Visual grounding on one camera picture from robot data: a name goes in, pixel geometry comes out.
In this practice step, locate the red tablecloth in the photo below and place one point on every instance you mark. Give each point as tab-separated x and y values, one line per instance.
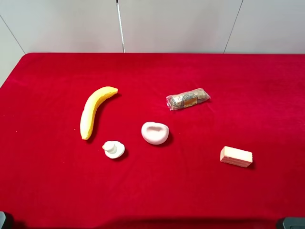
51	178

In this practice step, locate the white foam bowl shape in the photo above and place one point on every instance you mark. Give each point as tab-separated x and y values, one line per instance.
155	133

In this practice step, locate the clear wrapped snack bar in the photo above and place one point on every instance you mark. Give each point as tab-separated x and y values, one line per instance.
187	99

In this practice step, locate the yellow banana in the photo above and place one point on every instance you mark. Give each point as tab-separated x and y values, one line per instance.
90	109

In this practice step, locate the white metal pole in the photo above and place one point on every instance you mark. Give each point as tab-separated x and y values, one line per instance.
120	25

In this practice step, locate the white foam mushroom shape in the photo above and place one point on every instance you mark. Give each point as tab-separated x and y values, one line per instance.
113	149

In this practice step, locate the pink layered wafer block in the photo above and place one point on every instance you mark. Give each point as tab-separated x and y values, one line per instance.
236	156

